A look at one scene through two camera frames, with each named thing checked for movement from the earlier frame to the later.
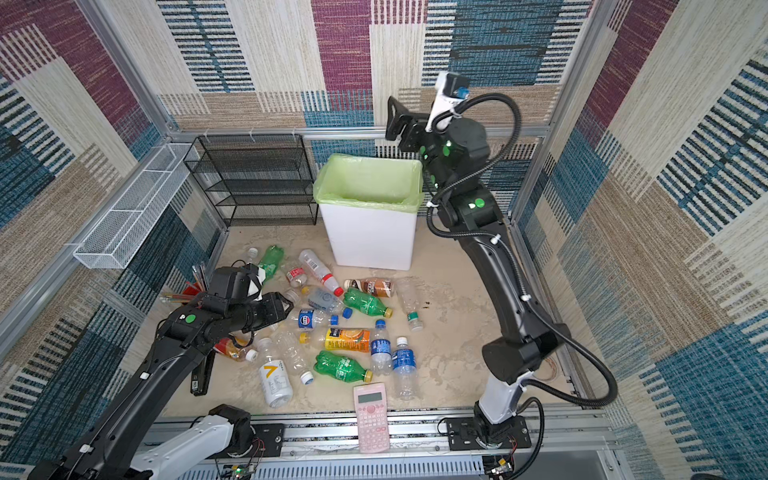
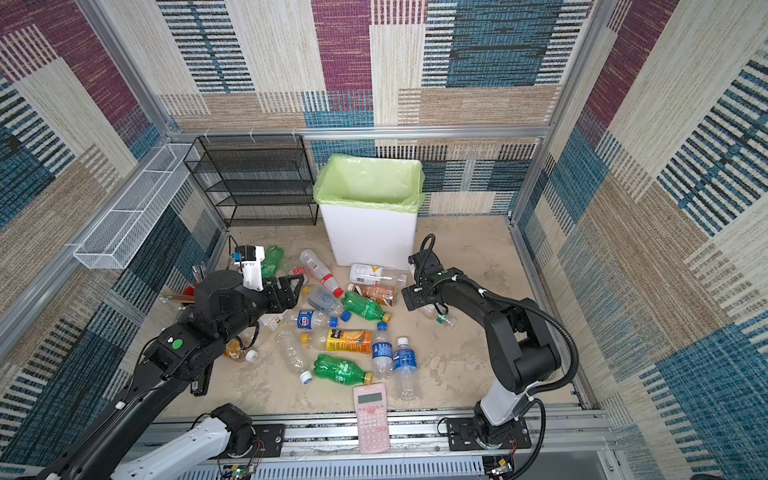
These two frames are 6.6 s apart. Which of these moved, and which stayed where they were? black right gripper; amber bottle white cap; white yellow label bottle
Moved: black right gripper; white yellow label bottle
Stayed: amber bottle white cap
